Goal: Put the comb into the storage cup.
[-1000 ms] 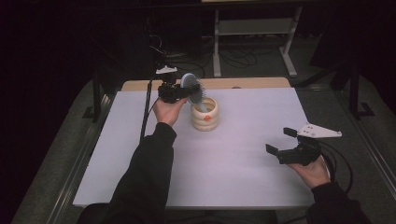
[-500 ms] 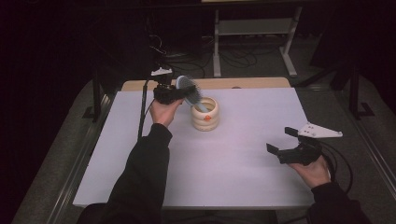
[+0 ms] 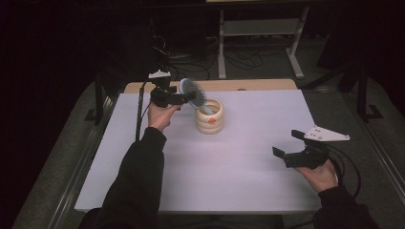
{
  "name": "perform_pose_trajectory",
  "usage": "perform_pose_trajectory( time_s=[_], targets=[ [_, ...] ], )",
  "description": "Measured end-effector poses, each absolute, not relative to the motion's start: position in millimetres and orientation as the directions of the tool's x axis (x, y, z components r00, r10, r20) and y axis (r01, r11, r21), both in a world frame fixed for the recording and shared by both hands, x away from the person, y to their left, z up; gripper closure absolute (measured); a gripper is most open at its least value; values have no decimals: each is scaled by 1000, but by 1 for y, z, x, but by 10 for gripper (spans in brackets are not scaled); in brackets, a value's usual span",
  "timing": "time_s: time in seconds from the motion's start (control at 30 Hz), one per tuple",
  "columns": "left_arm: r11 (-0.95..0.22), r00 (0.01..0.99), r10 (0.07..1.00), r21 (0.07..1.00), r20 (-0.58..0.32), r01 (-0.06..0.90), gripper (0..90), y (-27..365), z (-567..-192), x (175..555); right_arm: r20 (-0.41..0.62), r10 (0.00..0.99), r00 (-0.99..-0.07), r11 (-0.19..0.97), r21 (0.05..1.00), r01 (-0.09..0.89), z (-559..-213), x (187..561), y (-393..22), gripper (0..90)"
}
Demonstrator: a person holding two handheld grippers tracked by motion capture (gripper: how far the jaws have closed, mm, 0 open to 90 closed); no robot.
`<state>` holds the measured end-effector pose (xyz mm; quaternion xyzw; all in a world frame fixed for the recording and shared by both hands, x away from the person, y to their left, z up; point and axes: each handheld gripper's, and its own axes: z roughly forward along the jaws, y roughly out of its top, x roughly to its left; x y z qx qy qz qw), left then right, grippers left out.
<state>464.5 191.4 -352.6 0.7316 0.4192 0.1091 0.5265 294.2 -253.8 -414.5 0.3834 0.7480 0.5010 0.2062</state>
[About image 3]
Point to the person's left hand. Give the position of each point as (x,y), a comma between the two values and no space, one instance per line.
(159,117)

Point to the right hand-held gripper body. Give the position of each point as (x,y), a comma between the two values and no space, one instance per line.
(305,159)

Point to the wooden table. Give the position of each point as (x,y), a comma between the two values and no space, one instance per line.
(248,85)

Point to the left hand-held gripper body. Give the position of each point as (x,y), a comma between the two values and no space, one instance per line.
(160,95)

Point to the white table cover sheet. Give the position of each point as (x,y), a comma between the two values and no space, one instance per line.
(242,171)

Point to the person's right hand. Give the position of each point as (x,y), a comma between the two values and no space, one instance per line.
(321,178)

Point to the white metal desk frame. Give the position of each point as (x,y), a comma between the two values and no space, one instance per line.
(259,27)

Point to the cream ribbed cup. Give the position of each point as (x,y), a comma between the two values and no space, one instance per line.
(209,124)

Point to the black metal stand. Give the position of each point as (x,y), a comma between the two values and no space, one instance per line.
(363,95)
(98,98)

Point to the light blue hairbrush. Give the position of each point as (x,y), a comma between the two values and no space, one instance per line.
(192,92)

